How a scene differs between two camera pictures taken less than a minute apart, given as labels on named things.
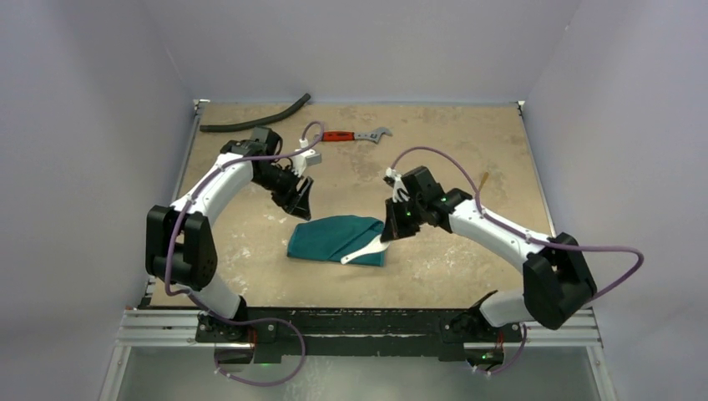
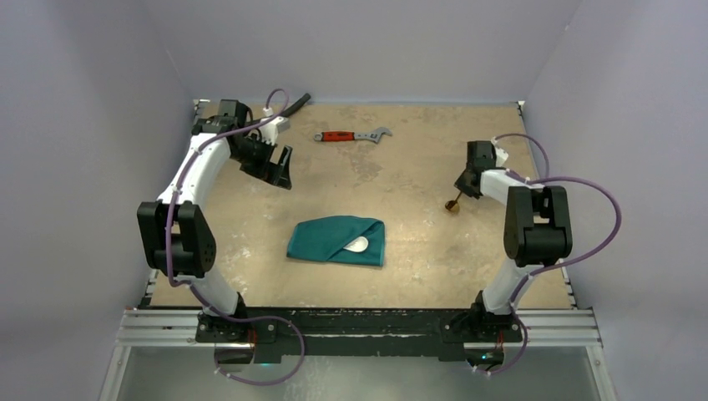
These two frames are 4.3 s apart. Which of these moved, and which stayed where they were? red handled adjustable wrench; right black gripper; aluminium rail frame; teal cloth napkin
Moved: right black gripper
Stayed: red handled adjustable wrench; teal cloth napkin; aluminium rail frame
